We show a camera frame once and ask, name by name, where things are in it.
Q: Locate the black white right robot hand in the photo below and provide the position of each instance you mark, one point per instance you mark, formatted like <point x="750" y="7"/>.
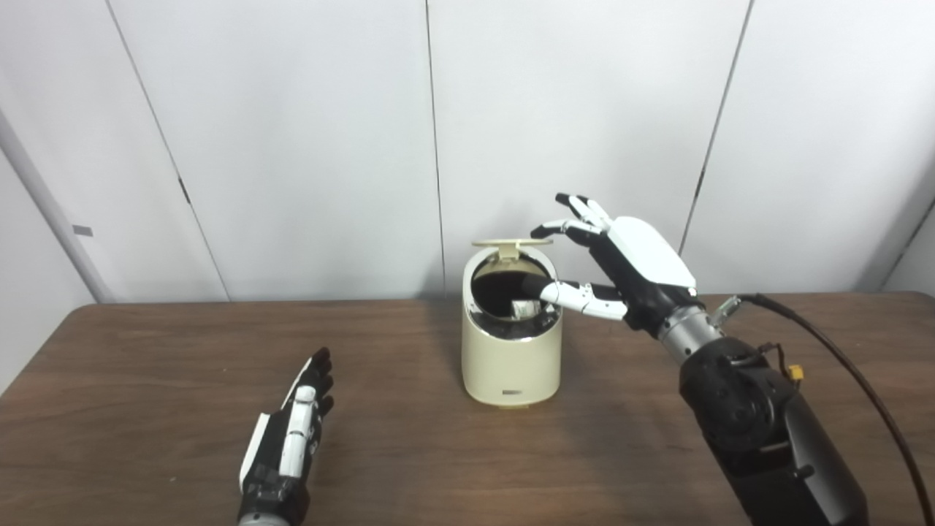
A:
<point x="646" y="256"/>

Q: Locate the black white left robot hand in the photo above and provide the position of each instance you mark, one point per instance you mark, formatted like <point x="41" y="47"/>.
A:
<point x="288" y="446"/>

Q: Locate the green white milk carton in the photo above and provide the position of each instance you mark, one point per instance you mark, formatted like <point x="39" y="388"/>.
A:
<point x="524" y="310"/>

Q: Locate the cream round bin lid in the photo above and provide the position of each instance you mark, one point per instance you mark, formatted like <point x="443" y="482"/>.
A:
<point x="511" y="243"/>

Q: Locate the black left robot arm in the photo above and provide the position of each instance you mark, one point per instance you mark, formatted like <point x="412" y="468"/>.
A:
<point x="270" y="520"/>

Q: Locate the cream-colored round bin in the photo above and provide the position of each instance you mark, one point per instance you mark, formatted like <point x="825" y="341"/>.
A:
<point x="511" y="365"/>

